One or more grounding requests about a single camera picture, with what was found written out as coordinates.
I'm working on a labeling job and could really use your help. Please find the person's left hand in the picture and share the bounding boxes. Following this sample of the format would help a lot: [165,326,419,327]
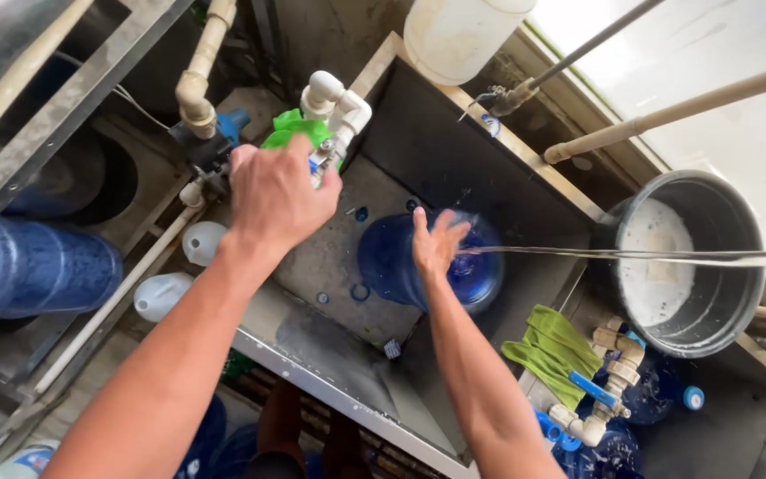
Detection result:
[229,133,344,253]

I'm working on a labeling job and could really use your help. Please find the person's right hand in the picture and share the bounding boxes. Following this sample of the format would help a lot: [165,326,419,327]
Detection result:
[411,206,472,284]

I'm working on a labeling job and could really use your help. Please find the white PVC pipe valve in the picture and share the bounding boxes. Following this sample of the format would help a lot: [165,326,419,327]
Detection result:
[299,71,373,188]

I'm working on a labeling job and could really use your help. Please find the bright green cloth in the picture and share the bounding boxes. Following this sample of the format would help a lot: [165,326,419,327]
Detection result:
[261,108,336,153]

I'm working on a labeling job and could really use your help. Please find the blue and black water pump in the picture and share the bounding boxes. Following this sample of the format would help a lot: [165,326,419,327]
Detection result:
[169,108,252,175]

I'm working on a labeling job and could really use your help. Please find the small white plastic jug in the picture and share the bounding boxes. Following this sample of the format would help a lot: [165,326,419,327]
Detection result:
[133,272,195,324]
[181,221,230,267]

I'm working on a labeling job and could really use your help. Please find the stainless steel sink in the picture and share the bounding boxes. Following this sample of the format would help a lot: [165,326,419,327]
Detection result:
[205,32,606,479]

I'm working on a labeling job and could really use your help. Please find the olive green cloth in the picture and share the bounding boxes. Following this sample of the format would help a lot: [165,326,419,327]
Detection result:
[500,304,605,411]

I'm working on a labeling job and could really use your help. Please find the thin white pipe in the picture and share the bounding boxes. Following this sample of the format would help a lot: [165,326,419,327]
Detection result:
[32,181,206,395]

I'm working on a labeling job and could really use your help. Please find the white plastic bucket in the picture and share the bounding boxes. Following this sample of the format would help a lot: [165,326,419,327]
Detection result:
[402,0,537,86]

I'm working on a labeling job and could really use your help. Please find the metal faucet pipe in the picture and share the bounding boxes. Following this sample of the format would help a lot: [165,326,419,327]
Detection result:
[457,0,666,123]

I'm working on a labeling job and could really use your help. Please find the person's legs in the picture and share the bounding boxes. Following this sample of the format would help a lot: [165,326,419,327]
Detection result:
[248,378,374,479]

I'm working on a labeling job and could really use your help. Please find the large blue water jug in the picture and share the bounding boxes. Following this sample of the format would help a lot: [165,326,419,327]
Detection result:
[0,218,124,328]

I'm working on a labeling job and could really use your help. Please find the blue jug with blue cap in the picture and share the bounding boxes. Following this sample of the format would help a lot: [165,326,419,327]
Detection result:
[621,351,706,427]

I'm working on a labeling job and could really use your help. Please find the long beige pipe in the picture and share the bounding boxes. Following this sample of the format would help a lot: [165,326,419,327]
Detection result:
[542,57,766,165]

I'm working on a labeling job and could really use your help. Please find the grey metal pot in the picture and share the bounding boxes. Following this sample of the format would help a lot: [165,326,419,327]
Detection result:
[597,169,766,359]

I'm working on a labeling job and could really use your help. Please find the labelled white blue jug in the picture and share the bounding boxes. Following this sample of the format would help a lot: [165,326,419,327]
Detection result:
[0,438,62,479]

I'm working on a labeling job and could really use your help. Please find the metal frame beam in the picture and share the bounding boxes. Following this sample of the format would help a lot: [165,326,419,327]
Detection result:
[0,0,194,257]

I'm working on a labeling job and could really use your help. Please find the PVC valve with blue handle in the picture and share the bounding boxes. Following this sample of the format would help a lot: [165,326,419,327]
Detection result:
[547,317,647,448]

